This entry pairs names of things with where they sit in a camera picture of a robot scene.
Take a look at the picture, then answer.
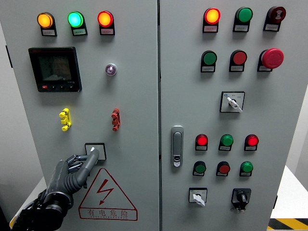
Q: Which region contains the clear white lamp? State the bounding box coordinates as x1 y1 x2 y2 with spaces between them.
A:
105 63 117 77

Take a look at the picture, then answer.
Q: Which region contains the bright green round lamp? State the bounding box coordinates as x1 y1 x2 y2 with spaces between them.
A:
67 11 85 28

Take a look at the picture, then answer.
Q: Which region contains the plain-plate white-handle turn switch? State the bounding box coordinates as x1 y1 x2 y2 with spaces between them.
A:
84 142 107 161

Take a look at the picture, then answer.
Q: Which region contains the small printed white-handle turn switch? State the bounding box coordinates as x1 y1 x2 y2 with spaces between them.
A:
188 187 208 207

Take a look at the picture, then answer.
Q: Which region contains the large red stop button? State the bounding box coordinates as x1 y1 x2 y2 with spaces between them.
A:
259 48 285 70

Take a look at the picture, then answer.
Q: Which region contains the red warning triangle sign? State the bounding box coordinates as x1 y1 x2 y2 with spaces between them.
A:
78 167 139 221

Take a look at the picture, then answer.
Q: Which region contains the large red round lamp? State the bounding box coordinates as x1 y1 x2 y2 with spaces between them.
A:
97 10 115 27
204 7 221 25

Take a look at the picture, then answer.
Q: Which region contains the silver door lock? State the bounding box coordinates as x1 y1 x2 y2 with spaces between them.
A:
170 125 184 168

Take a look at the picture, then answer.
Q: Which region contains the pale grey cabinet door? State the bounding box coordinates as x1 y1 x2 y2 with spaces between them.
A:
0 0 161 231
158 0 308 231

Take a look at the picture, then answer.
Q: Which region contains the black display meter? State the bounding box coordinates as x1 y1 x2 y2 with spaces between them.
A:
28 47 83 93

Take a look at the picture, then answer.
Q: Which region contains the yellow round lamp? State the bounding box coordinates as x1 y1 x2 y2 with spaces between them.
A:
37 12 54 29

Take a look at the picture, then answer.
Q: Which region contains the large green push button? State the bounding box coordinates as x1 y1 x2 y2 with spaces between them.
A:
202 50 218 65

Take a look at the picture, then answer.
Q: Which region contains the small yellow handle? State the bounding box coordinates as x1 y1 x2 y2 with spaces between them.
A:
59 108 72 132

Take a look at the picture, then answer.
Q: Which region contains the large dark green lamp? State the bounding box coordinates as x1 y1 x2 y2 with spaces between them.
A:
235 6 254 24

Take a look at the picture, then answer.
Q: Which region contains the black-handle turn switch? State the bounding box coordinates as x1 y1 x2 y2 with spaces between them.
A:
231 188 252 214

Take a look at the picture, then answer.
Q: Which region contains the small red push button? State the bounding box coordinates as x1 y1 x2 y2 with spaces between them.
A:
217 161 231 175

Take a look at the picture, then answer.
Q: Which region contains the small red round lamp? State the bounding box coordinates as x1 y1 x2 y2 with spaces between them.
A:
244 134 260 147
196 133 209 147

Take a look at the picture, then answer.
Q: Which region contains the small red handle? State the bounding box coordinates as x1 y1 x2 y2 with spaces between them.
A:
111 108 121 132

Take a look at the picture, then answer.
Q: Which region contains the small green push button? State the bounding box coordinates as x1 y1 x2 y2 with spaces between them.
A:
193 160 207 174

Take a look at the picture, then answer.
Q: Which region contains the dark red buzzer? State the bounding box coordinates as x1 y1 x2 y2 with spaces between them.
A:
268 6 287 23

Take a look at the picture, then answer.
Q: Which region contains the large red push button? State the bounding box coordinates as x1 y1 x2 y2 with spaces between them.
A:
230 50 248 65

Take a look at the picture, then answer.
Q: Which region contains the small green round lamp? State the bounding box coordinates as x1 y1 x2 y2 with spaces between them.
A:
219 134 234 147
240 161 254 174

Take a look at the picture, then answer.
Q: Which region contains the large white-handle turn switch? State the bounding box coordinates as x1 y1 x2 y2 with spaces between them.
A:
219 91 246 114

